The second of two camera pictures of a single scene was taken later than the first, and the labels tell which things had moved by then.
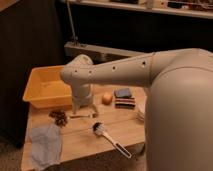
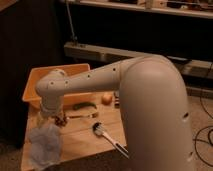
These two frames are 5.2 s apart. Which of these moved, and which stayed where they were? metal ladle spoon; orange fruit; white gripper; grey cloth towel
Moved: white gripper
Stayed: grey cloth towel; metal ladle spoon; orange fruit
